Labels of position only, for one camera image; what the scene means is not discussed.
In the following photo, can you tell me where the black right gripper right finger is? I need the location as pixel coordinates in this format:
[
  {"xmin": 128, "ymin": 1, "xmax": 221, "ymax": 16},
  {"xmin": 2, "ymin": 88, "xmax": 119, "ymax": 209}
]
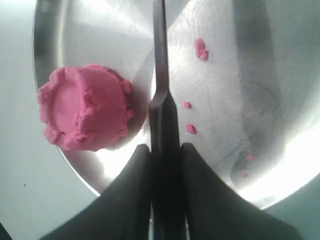
[{"xmin": 180, "ymin": 143, "xmax": 303, "ymax": 240}]

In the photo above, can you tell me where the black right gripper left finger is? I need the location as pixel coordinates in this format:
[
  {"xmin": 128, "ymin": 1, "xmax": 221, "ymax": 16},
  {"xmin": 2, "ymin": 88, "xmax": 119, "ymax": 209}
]
[{"xmin": 42, "ymin": 144, "xmax": 151, "ymax": 240}]

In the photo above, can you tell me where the pink dough lump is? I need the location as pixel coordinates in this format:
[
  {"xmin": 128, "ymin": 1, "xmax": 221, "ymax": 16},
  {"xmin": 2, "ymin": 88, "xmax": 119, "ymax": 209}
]
[{"xmin": 37, "ymin": 64, "xmax": 134, "ymax": 151}]

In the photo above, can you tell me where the round steel plate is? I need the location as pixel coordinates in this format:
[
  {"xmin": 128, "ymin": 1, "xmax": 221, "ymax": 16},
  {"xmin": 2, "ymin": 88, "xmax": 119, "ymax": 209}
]
[{"xmin": 34, "ymin": 0, "xmax": 320, "ymax": 209}]

